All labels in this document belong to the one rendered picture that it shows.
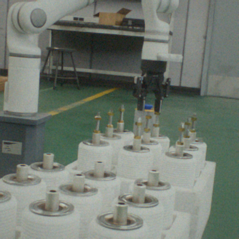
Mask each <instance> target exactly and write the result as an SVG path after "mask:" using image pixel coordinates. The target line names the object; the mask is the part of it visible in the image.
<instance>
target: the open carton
mask: <svg viewBox="0 0 239 239"><path fill-rule="evenodd" d="M131 11H132V10H130V9H126V8H121V9H120V10H118V11H117V12H116V13H114V12H98V13H96V14H94V15H93V16H96V17H99V25H112V26H122V23H123V18H126V15H127V14H128V13H129V12H131Z"/></svg>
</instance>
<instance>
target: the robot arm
mask: <svg viewBox="0 0 239 239"><path fill-rule="evenodd" d="M96 1H98V0H39V1H34V2H17V3H14V4H13V5H12V6H11V7H10V9H9V12H8V15H7V47H8V49H9V68H8V79H7V82H5V90H4V111H3V114H8V115H13V116H36V115H37V105H38V88H39V70H40V60H41V51H40V49H39V48H38V47H37V46H36V44H35V41H34V34H38V33H40V32H42V31H44V30H46V29H47V28H48V27H50V26H51V25H53V24H54V23H56V22H57V21H58V20H60V19H61V18H62V17H64V16H66V15H69V14H72V13H74V12H76V11H78V10H80V9H82V8H84V7H86V6H88V5H90V4H92V3H94V2H96ZM141 4H142V10H143V14H144V22H145V34H144V43H143V47H142V55H141V66H140V69H141V70H142V74H141V76H140V77H136V76H133V91H132V95H133V96H134V97H135V98H137V99H138V103H137V111H138V112H139V113H144V110H145V98H146V96H147V94H148V93H149V92H150V91H151V90H153V92H154V93H155V97H156V99H155V107H154V111H155V112H158V113H160V112H161V109H162V100H163V99H164V98H167V97H168V94H169V88H170V82H171V79H170V78H166V77H164V73H165V72H166V64H167V61H176V62H182V57H183V56H182V55H178V54H168V39H169V25H168V24H167V23H166V22H163V21H161V20H159V18H158V17H157V14H156V12H159V13H171V12H174V11H175V10H176V9H177V7H178V5H179V0H141ZM164 89H165V93H164ZM142 93H143V94H142Z"/></svg>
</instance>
